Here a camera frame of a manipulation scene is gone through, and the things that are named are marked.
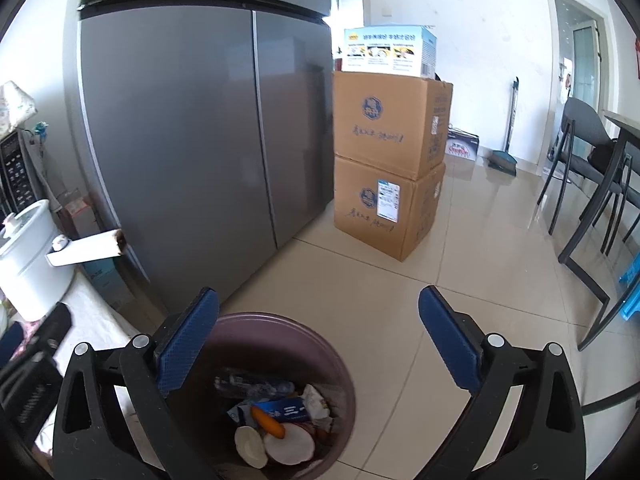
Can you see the black bag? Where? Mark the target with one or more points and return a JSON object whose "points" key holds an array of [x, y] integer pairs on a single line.
{"points": [[602, 155]]}

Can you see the teal broom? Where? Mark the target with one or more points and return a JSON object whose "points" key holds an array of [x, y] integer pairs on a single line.
{"points": [[502, 162]]}

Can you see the brown cardboard box with label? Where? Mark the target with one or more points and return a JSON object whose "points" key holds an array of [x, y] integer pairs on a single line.
{"points": [[380, 215]]}

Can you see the white round paper lid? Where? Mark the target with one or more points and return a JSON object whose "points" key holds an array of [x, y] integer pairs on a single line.
{"points": [[250, 450]]}

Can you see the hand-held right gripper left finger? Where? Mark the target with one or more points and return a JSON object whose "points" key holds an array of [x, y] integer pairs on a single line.
{"points": [[187, 340]]}

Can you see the blue cardboard box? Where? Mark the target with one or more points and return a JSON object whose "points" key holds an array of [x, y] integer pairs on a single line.
{"points": [[287, 412]]}

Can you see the orange carrot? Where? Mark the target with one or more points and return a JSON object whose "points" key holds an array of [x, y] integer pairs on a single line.
{"points": [[270, 425]]}

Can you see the black chair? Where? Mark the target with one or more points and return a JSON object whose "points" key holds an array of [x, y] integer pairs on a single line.
{"points": [[625, 122]]}

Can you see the blue plastic stool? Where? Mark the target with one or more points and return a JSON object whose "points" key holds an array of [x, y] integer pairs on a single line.
{"points": [[631, 285]]}

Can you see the white framed door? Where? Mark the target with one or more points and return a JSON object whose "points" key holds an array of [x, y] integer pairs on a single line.
{"points": [[585, 60]]}

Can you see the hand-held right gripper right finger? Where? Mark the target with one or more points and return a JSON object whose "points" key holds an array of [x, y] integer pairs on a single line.
{"points": [[450, 345]]}

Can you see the small printed box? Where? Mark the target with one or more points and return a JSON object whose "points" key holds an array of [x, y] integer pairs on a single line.
{"points": [[462, 147]]}

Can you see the floral cloth cover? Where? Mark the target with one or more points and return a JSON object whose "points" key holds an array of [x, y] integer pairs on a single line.
{"points": [[17, 105]]}

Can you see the blue and white printed box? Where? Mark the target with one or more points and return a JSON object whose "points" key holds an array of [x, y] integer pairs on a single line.
{"points": [[385, 50]]}

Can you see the brown trash bin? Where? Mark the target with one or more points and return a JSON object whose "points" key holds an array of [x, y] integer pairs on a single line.
{"points": [[300, 350]]}

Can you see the brown cardboard carton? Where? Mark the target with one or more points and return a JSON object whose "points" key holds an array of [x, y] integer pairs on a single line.
{"points": [[77, 215]]}

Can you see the glass pot lid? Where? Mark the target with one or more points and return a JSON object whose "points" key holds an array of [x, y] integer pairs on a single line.
{"points": [[12, 222]]}

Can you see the small teal ornament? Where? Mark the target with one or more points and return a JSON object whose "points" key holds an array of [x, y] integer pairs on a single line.
{"points": [[40, 130]]}

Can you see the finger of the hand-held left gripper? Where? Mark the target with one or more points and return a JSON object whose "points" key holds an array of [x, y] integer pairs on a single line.
{"points": [[10, 342], [52, 325]]}

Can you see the white electric cooking pot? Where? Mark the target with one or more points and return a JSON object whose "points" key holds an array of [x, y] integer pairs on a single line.
{"points": [[30, 280]]}

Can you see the grey refrigerator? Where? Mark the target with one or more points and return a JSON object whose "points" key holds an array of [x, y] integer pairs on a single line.
{"points": [[175, 135]]}

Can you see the dark grey chair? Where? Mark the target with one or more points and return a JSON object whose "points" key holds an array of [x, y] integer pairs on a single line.
{"points": [[580, 120]]}

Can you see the black microwave oven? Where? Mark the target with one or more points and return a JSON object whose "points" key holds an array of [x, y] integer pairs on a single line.
{"points": [[15, 170]]}

